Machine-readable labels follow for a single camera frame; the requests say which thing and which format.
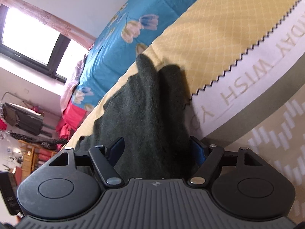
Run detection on dark green knit sweater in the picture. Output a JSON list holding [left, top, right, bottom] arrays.
[[75, 54, 196, 181]]

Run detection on red clothes pile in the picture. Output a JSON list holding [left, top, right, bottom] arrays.
[[35, 149, 56, 169]]

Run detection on hanging dark clothes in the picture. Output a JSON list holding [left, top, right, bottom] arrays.
[[1, 102, 68, 150]]

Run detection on pink grey folded cloth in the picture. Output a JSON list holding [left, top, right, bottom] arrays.
[[60, 54, 86, 114]]

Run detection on wooden shelf rack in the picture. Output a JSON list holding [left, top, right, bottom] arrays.
[[18, 140, 39, 181]]

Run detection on pink curtain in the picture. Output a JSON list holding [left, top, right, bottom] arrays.
[[1, 0, 96, 50]]

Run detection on yellow patterned bed cover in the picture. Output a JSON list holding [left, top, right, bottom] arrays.
[[64, 0, 305, 220]]

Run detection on dark framed window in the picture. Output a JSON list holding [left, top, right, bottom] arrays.
[[1, 4, 88, 83]]

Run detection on blue floral bedsheet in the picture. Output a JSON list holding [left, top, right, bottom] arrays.
[[72, 0, 197, 111]]

